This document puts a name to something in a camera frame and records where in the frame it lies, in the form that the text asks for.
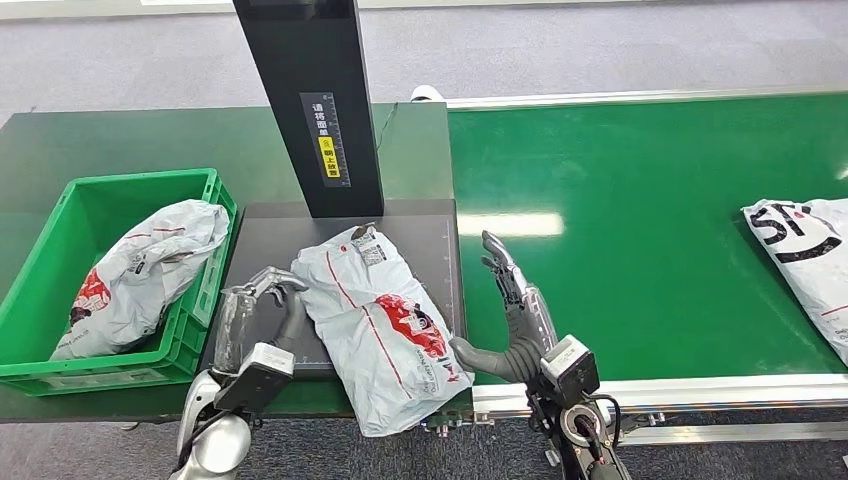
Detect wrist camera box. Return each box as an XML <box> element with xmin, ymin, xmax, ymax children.
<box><xmin>539</xmin><ymin>334</ymin><xmax>602</xmax><ymax>409</ymax></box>
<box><xmin>212</xmin><ymin>342</ymin><xmax>297</xmax><ymax>416</ymax></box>

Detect white mailer package black letters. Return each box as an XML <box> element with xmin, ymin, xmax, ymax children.
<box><xmin>740</xmin><ymin>197</ymin><xmax>848</xmax><ymax>368</ymax></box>

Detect aluminium conveyor frame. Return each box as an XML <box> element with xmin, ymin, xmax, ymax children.
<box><xmin>390</xmin><ymin>83</ymin><xmax>848</xmax><ymax>447</ymax></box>

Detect crumpled grey mailer package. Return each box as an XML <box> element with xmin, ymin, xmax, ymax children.
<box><xmin>48</xmin><ymin>199</ymin><xmax>231</xmax><ymax>362</ymax></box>

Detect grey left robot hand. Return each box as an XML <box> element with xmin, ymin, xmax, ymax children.
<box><xmin>212</xmin><ymin>265</ymin><xmax>310</xmax><ymax>376</ymax></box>

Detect black inbound scanner machine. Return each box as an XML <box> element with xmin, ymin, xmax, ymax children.
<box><xmin>198</xmin><ymin>0</ymin><xmax>469</xmax><ymax>381</ymax></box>

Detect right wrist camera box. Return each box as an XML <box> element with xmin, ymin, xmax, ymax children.
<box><xmin>539</xmin><ymin>334</ymin><xmax>602</xmax><ymax>409</ymax></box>

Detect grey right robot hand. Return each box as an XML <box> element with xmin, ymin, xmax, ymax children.
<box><xmin>449</xmin><ymin>229</ymin><xmax>560</xmax><ymax>385</ymax></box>

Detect grey mailer package red print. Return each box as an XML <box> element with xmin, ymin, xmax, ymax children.
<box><xmin>290</xmin><ymin>223</ymin><xmax>476</xmax><ymax>439</ymax></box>

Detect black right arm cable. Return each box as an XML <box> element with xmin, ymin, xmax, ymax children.
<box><xmin>588</xmin><ymin>393</ymin><xmax>623</xmax><ymax>453</ymax></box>

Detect yellow and black scanner label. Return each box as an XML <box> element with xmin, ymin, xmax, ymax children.
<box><xmin>299</xmin><ymin>91</ymin><xmax>352</xmax><ymax>189</ymax></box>

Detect green conveyor belt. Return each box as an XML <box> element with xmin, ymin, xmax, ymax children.
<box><xmin>447</xmin><ymin>92</ymin><xmax>848</xmax><ymax>387</ymax></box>

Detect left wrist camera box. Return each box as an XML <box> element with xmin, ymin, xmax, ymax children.
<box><xmin>212</xmin><ymin>342</ymin><xmax>297</xmax><ymax>416</ymax></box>

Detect green plastic crate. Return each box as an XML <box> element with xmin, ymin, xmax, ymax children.
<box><xmin>0</xmin><ymin>168</ymin><xmax>238</xmax><ymax>399</ymax></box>

